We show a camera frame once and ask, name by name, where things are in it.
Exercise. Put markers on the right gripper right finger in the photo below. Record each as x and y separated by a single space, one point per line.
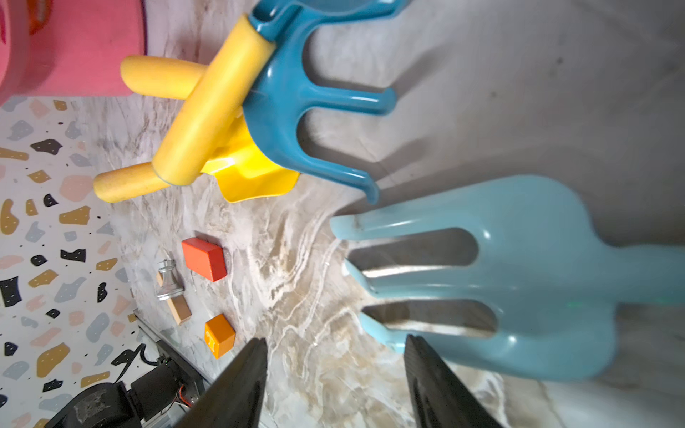
438 397

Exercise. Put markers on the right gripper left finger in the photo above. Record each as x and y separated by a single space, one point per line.
236 397

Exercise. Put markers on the light blue garden fork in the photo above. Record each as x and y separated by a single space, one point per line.
541 268

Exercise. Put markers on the yellow scoop yellow handle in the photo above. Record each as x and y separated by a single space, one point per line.
242 172

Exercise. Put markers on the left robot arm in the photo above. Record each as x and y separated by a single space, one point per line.
120 405

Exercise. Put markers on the orange cube block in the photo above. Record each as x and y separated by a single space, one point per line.
219 336

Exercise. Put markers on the wooden rectangular block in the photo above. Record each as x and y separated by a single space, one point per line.
179 309

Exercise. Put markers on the silver metal chess pawn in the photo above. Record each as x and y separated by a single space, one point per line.
170 287

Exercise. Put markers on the red rectangular block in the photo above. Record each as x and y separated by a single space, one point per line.
204 258

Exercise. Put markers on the pink plastic bucket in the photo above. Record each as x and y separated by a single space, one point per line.
68 48

